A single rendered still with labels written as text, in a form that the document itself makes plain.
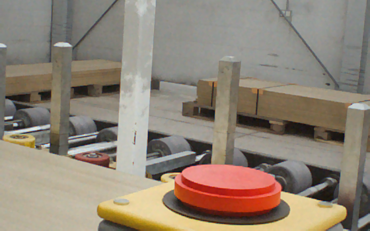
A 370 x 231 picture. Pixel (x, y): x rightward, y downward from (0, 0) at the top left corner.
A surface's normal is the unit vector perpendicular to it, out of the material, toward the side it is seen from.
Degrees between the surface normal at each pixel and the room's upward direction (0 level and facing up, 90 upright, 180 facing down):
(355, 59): 90
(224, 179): 0
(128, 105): 90
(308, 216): 0
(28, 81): 90
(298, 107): 90
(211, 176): 0
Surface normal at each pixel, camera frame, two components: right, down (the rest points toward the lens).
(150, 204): 0.07, -0.98
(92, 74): 0.83, 0.14
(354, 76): -0.58, 0.10
